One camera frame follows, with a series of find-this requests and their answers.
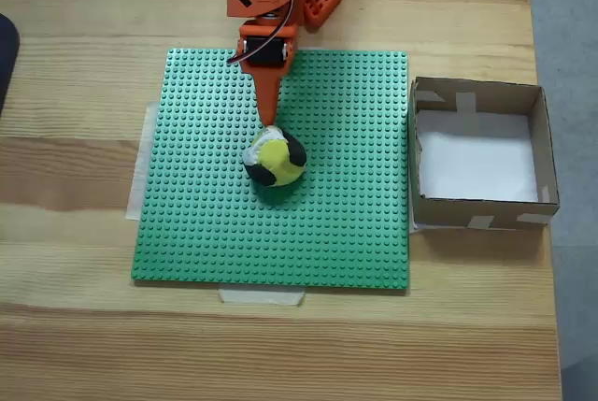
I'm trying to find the beige masking tape strip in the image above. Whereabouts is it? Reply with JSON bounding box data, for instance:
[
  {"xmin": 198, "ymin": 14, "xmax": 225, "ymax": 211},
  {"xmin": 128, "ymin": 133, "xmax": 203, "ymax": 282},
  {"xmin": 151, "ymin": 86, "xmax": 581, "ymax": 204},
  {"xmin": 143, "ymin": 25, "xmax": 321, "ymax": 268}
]
[
  {"xmin": 218, "ymin": 287, "xmax": 307, "ymax": 308},
  {"xmin": 124, "ymin": 101, "xmax": 160, "ymax": 222}
]

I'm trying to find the white paper sheet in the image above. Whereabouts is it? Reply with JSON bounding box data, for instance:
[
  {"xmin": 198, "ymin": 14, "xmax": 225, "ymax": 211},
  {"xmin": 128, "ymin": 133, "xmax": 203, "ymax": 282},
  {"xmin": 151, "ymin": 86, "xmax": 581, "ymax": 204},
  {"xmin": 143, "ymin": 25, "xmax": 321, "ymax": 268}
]
[{"xmin": 417, "ymin": 110, "xmax": 539, "ymax": 203}]

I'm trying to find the yellow black white ball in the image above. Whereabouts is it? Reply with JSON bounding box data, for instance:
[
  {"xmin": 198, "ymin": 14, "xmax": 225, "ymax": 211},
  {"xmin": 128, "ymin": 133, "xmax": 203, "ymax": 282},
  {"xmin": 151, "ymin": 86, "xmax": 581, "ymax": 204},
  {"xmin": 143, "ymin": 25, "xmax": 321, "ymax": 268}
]
[{"xmin": 241, "ymin": 124, "xmax": 308, "ymax": 187}]

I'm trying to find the open cardboard box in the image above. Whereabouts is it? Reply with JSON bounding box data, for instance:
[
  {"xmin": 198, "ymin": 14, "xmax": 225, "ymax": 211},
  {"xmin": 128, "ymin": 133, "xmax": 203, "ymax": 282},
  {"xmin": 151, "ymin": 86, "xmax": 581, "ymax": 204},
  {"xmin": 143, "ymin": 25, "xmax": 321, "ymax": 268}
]
[{"xmin": 408, "ymin": 76, "xmax": 561, "ymax": 233}]

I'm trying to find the green studded baseplate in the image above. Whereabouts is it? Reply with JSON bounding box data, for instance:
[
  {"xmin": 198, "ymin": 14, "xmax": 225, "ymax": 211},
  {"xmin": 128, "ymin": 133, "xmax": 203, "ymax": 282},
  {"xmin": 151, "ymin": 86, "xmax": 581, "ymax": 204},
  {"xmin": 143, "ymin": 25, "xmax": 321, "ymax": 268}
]
[{"xmin": 130, "ymin": 48, "xmax": 411, "ymax": 291}]

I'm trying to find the black flat object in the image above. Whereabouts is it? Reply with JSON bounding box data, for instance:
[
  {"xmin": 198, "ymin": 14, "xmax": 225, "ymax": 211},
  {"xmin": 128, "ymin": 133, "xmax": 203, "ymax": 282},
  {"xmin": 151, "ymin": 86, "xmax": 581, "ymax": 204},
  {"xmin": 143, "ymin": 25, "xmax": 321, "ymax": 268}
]
[{"xmin": 0, "ymin": 12, "xmax": 21, "ymax": 117}]

